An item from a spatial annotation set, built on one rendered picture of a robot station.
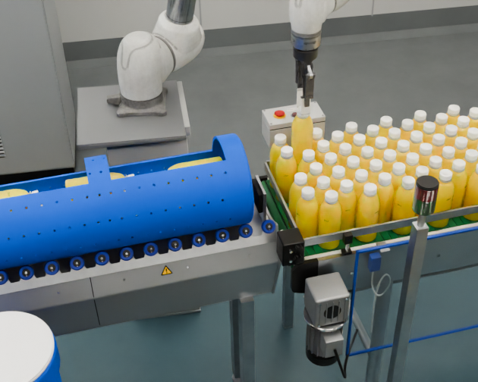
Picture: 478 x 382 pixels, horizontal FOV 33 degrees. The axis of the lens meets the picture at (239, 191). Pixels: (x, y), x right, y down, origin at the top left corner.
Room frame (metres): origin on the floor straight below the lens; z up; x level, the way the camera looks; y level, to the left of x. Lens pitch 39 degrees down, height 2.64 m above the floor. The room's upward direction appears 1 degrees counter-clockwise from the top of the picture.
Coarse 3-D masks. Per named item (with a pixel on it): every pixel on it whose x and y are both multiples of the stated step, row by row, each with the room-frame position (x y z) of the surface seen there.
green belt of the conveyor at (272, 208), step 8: (264, 184) 2.15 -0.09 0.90; (272, 192) 2.11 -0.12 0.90; (272, 200) 2.06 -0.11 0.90; (272, 208) 2.03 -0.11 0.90; (280, 208) 2.02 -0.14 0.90; (272, 216) 2.00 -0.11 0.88; (280, 216) 1.98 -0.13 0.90; (280, 224) 1.94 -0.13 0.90; (448, 224) 1.92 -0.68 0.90; (456, 224) 1.92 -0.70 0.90; (464, 224) 1.92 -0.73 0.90; (384, 232) 1.89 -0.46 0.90; (392, 232) 1.89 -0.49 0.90; (376, 240) 1.85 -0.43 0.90; (384, 240) 1.85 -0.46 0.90; (304, 248) 1.83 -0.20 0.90; (312, 248) 1.83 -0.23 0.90; (320, 248) 1.82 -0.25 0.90; (336, 248) 1.82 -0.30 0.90; (344, 248) 1.82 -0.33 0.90; (304, 256) 1.79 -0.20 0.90
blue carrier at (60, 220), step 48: (240, 144) 1.93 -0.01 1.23; (48, 192) 1.75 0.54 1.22; (96, 192) 1.76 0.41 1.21; (144, 192) 1.77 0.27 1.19; (192, 192) 1.79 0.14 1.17; (240, 192) 1.81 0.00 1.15; (0, 240) 1.64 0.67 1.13; (48, 240) 1.67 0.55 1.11; (96, 240) 1.70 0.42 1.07; (144, 240) 1.75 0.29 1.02
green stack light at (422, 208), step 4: (416, 200) 1.69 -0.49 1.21; (412, 204) 1.71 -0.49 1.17; (416, 204) 1.69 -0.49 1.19; (420, 204) 1.68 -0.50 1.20; (424, 204) 1.67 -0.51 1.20; (428, 204) 1.67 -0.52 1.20; (432, 204) 1.67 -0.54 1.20; (412, 208) 1.70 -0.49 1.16; (416, 208) 1.68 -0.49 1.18; (420, 208) 1.67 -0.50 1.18; (424, 208) 1.67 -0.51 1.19; (428, 208) 1.67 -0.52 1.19; (432, 208) 1.68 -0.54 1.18; (416, 212) 1.68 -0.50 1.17; (420, 212) 1.67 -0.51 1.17; (424, 212) 1.67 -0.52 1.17; (428, 212) 1.67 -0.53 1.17; (432, 212) 1.68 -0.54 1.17
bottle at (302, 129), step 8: (296, 120) 2.12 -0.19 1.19; (304, 120) 2.11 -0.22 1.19; (296, 128) 2.11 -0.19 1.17; (304, 128) 2.10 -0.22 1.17; (312, 128) 2.11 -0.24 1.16; (296, 136) 2.10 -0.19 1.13; (304, 136) 2.10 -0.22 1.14; (312, 136) 2.12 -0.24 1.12; (296, 144) 2.10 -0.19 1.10; (304, 144) 2.10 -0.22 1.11; (312, 144) 2.12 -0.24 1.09; (296, 152) 2.10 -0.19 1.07; (296, 160) 2.10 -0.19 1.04
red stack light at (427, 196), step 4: (416, 184) 1.70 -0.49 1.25; (416, 188) 1.70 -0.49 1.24; (416, 192) 1.69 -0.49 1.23; (420, 192) 1.68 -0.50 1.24; (424, 192) 1.67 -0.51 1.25; (428, 192) 1.67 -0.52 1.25; (432, 192) 1.67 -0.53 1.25; (436, 192) 1.68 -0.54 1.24; (416, 196) 1.69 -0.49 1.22; (420, 196) 1.68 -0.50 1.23; (424, 196) 1.67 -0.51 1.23; (428, 196) 1.67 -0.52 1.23; (432, 196) 1.67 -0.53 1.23; (436, 196) 1.68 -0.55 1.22; (420, 200) 1.68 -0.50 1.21; (424, 200) 1.67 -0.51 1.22; (428, 200) 1.67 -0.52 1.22; (432, 200) 1.67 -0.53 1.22
